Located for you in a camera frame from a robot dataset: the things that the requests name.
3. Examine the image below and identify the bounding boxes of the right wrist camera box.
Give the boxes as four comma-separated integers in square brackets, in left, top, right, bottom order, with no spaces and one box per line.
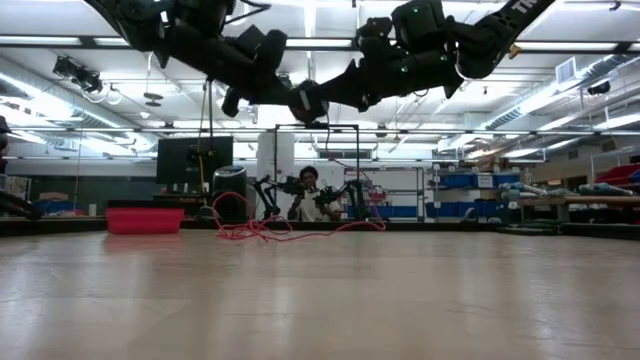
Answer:
[354,16,394,50]

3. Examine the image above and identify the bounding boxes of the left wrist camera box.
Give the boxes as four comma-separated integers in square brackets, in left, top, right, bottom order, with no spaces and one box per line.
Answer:
[233,23,267,57]

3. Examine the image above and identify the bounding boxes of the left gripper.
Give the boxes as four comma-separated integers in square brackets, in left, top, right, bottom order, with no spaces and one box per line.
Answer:
[159,24,296,117]

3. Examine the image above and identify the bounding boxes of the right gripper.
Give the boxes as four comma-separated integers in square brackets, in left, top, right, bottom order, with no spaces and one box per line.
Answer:
[319,47,464,112]

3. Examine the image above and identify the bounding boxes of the blue storage bin shelf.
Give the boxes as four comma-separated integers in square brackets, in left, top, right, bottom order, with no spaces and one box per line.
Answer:
[424,167,524,224]

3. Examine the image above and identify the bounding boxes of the red cord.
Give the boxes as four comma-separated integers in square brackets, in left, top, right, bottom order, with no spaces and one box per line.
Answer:
[210,119,389,245]

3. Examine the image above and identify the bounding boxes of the person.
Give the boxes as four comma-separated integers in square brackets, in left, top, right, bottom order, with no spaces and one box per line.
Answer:
[287,165,344,223]

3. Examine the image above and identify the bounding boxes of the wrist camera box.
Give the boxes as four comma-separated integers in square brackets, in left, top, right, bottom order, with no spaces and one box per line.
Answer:
[233,23,267,57]
[354,16,394,50]

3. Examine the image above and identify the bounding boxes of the black aluminium table frame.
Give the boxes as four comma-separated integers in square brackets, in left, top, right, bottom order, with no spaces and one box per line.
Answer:
[0,192,640,240]

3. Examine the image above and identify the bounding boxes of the black monitor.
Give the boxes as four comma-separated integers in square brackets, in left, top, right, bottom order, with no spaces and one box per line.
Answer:
[156,135,235,186]

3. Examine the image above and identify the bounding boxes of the red collapsible bin black rim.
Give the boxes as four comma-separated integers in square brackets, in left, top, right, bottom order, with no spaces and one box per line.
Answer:
[104,199,186,236]

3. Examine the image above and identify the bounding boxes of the wooden workbench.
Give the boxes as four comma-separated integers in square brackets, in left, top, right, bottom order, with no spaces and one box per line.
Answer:
[499,182,640,224]

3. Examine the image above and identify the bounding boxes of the black hanging pole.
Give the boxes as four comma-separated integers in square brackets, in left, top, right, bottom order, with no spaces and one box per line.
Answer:
[207,77,215,139]

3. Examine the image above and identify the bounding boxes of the black ceiling camera with cable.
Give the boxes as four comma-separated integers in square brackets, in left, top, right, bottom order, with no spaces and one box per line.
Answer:
[52,54,105,96]

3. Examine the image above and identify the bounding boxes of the black overhead light beam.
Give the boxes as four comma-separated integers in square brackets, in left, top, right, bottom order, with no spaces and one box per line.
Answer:
[0,35,640,54]

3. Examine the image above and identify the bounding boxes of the white printed box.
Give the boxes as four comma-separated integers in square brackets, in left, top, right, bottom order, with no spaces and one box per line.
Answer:
[0,174,32,202]

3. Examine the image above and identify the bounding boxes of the black cord spool white labels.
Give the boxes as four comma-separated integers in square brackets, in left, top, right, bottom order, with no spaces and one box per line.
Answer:
[288,78,331,124]

